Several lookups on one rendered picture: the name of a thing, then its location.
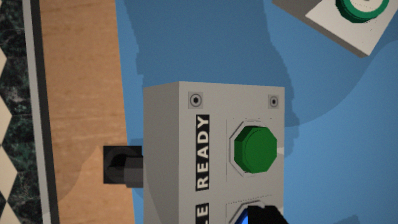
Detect green screw cap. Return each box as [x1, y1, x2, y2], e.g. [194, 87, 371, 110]
[335, 0, 389, 23]

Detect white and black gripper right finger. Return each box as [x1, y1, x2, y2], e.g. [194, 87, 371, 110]
[262, 205, 289, 224]

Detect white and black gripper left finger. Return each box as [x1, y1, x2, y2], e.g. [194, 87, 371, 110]
[247, 205, 271, 224]

